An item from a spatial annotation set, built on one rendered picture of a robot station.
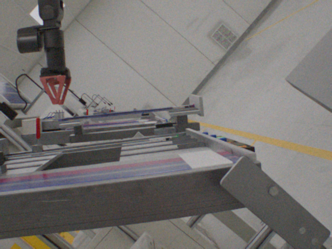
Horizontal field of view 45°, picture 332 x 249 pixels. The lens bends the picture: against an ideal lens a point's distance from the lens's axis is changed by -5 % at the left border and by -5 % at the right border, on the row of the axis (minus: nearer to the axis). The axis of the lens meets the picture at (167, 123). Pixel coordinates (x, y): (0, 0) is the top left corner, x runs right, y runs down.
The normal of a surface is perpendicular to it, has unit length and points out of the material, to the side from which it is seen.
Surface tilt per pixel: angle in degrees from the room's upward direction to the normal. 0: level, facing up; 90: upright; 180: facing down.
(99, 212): 90
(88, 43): 90
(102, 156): 90
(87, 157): 90
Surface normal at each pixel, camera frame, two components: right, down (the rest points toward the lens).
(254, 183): 0.09, 0.04
